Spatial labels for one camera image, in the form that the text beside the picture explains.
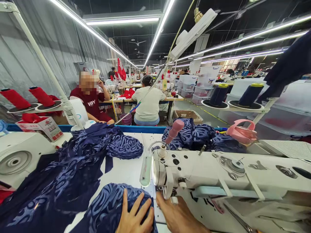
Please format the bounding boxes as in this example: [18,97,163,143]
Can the person's left hand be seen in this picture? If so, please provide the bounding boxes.
[115,188,156,233]

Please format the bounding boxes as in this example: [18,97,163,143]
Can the person's right hand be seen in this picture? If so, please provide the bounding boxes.
[155,191,211,233]

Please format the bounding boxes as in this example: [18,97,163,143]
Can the person's right fingers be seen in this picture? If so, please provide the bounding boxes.
[155,191,176,207]

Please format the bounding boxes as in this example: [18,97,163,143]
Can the person's left fingers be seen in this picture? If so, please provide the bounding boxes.
[122,188,155,218]

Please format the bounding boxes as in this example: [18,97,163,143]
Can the navy lace garment piece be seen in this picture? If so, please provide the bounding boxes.
[70,183,159,233]

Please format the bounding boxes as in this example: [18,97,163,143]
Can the white tube work lamp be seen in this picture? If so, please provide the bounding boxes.
[139,147,154,188]

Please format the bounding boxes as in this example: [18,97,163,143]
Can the white industrial sewing machine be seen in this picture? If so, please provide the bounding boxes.
[140,143,311,233]

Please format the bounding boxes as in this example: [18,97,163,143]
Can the heap of navy lace fabric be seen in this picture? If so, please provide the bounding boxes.
[0,122,144,233]

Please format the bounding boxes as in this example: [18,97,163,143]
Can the pink thread cone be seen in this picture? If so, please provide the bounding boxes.
[165,119,185,145]

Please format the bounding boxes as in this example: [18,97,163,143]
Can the bundle of navy lace pieces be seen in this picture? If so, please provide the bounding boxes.
[152,118,246,154]

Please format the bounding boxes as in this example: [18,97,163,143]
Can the purple plastic basket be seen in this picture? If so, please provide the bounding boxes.
[119,113,133,126]

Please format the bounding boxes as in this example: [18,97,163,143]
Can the open cardboard box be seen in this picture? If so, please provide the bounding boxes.
[172,109,204,125]

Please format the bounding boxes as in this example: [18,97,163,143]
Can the small white desk fan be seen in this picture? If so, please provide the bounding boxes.
[62,98,97,132]

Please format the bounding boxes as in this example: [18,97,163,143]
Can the wooden work table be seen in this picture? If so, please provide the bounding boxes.
[99,94,185,122]

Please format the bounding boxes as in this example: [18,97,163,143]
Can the pink water jug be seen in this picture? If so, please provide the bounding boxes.
[226,118,258,145]

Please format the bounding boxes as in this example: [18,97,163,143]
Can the red and white carton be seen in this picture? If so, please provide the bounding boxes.
[15,116,64,143]

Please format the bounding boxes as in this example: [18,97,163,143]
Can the red fabric pile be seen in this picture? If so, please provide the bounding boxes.
[118,88,136,99]

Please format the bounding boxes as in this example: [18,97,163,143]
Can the white machine with handwheel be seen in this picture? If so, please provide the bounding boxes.
[0,132,74,190]

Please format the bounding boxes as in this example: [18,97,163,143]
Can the navy thread cone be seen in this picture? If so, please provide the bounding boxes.
[209,83,230,106]
[238,83,265,107]

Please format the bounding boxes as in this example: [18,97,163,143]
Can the white thread stand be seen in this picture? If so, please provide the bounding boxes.
[201,96,280,125]
[0,1,73,115]

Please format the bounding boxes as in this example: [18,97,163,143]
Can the stack of clear storage bins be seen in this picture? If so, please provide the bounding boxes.
[177,65,223,105]

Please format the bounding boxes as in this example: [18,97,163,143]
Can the red cloth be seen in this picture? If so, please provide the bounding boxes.
[21,112,49,124]

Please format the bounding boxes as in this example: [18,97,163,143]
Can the hanging red garments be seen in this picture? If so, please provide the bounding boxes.
[116,58,127,81]

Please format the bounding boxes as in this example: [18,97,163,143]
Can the red thread cone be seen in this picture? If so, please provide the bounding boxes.
[0,88,32,110]
[28,86,56,108]

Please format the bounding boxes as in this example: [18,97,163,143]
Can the white ribbed tray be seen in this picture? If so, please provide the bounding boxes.
[258,139,311,160]

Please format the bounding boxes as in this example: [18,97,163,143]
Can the small blue fan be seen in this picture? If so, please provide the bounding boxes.
[0,119,10,137]

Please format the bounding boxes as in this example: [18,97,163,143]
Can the large clear storage bins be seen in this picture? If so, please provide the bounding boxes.
[218,77,311,137]

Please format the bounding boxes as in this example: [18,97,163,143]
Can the ceiling fan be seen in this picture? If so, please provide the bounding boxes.
[128,39,147,47]

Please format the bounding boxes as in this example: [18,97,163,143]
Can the hanging white power strip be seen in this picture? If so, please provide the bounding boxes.
[168,8,218,61]

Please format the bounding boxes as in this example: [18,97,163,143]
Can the long ceiling light strip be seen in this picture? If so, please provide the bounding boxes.
[143,0,176,69]
[49,0,138,68]

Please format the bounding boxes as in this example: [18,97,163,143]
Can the short ceiling light strip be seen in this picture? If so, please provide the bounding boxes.
[85,16,160,26]

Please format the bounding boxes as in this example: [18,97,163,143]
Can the hanging navy cloth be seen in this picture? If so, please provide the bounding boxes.
[256,29,311,105]

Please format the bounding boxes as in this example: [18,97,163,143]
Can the row of ceiling light strips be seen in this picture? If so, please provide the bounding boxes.
[155,14,311,69]

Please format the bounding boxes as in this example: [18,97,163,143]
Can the blue table edge rail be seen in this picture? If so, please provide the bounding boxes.
[6,123,228,134]

